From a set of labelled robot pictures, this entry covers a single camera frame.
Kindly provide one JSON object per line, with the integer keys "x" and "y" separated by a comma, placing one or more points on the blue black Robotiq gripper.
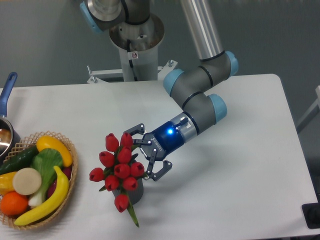
{"x": 156, "y": 145}

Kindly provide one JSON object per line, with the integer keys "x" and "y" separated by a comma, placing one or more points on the red tulip bouquet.
{"x": 119, "y": 162}

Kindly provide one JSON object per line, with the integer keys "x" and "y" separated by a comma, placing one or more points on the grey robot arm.
{"x": 187, "y": 89}

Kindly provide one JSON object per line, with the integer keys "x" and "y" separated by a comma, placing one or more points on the grey ribbed vase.
{"x": 127, "y": 191}

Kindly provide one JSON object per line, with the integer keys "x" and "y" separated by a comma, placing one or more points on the dark red vegetable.
{"x": 68, "y": 172}

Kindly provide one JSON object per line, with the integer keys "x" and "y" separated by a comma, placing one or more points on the green bok choy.
{"x": 44, "y": 163}

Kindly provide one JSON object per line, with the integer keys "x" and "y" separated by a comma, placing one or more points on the woven wicker basket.
{"x": 30, "y": 141}

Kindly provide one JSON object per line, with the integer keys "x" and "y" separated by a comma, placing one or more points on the yellow banana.
{"x": 50, "y": 205}

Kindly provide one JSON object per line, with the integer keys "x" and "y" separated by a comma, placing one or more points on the beige round disc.
{"x": 27, "y": 181}

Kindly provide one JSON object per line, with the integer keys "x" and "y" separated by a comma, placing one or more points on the dark green cucumber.
{"x": 19, "y": 161}

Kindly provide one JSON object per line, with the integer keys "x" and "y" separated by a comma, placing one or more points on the orange fruit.
{"x": 13, "y": 204}

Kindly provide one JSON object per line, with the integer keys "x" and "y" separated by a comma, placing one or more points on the yellow bell pepper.
{"x": 6, "y": 183}

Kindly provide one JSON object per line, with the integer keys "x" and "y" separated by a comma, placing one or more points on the black device at edge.
{"x": 311, "y": 212}

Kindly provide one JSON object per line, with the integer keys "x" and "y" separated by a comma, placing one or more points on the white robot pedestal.
{"x": 138, "y": 47}

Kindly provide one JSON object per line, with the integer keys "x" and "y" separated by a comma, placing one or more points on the blue handled saucepan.
{"x": 8, "y": 136}

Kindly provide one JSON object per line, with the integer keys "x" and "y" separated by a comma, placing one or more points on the white frame at right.
{"x": 310, "y": 113}

